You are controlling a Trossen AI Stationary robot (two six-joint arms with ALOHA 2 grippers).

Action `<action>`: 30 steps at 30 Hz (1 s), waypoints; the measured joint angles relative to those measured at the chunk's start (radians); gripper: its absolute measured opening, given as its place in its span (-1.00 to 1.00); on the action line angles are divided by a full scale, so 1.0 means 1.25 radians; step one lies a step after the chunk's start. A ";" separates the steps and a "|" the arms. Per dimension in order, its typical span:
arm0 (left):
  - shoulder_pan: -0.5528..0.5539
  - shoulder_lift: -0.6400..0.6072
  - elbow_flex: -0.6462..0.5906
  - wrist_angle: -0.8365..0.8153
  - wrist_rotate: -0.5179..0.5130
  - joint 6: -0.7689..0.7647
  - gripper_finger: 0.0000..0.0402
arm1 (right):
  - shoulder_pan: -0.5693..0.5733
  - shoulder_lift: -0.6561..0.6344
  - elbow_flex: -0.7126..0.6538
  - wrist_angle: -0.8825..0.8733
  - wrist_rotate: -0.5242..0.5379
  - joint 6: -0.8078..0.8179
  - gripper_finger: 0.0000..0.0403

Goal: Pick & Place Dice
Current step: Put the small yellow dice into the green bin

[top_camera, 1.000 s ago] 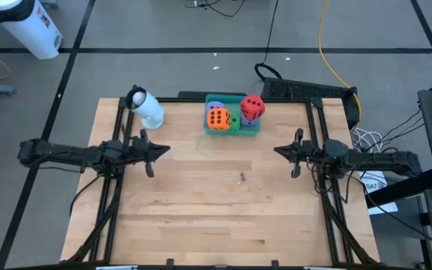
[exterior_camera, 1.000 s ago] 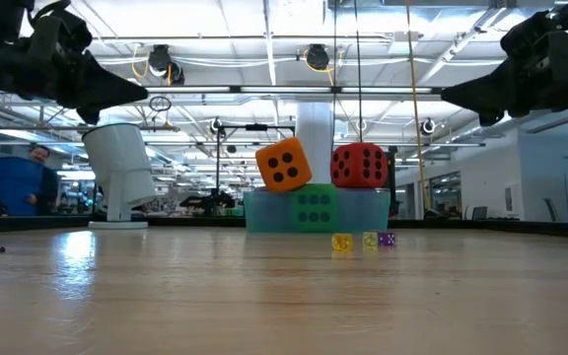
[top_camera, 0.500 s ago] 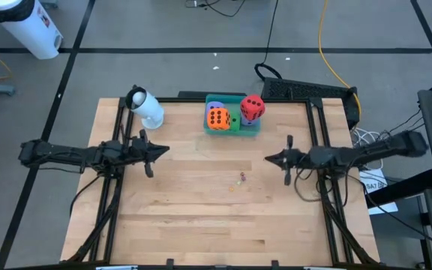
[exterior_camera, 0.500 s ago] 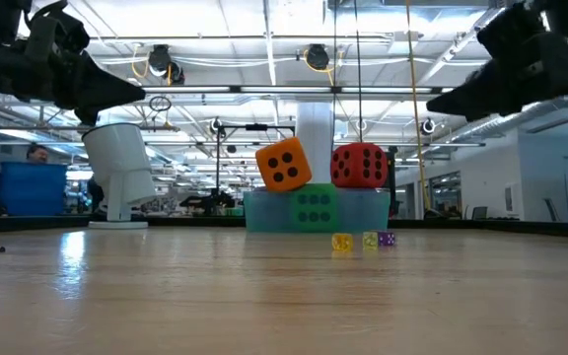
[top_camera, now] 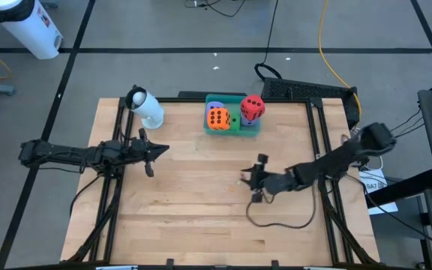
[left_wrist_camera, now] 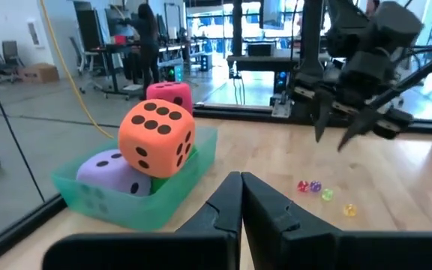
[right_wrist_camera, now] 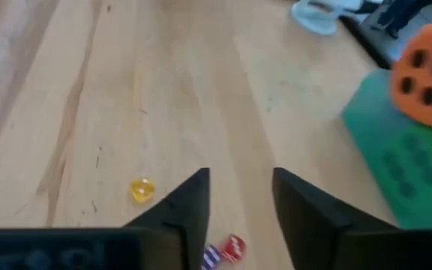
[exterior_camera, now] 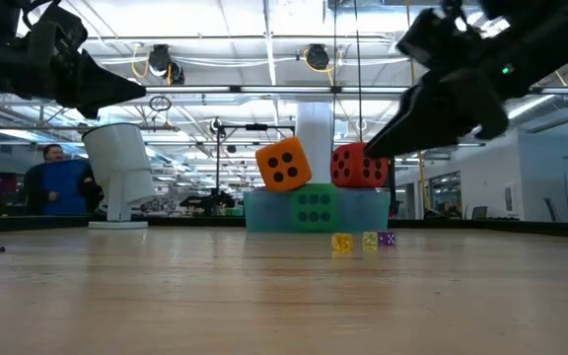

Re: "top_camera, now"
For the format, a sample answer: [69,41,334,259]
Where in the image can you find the green foam die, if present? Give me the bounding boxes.
[229,110,242,132]

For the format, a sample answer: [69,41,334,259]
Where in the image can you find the black floor cable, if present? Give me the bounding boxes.
[253,0,283,82]

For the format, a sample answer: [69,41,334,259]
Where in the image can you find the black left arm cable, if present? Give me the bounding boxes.
[68,174,103,218]

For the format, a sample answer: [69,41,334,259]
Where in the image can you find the white cylindrical floor bin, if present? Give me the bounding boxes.
[0,0,65,60]

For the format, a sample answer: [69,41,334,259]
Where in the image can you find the yellow cable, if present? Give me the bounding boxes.
[316,0,363,120]

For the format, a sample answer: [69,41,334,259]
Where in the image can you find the red foam die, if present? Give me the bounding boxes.
[240,94,266,122]

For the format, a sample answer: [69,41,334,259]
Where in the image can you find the dark loose wrist cable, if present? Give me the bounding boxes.
[245,183,317,230]

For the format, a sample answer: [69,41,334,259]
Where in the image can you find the black side table frame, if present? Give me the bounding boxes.
[364,167,432,209]

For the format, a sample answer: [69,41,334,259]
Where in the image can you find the white paper sheet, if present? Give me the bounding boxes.
[358,169,400,216]

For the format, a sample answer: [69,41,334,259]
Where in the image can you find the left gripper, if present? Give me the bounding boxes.
[125,128,171,179]

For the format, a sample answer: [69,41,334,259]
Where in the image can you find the orange foam die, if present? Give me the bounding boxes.
[207,107,232,131]

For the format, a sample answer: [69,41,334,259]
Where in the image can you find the teal translucent plastic bin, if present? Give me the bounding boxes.
[202,93,262,138]

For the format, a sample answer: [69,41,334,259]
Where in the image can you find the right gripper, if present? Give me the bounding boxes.
[240,154,279,203]

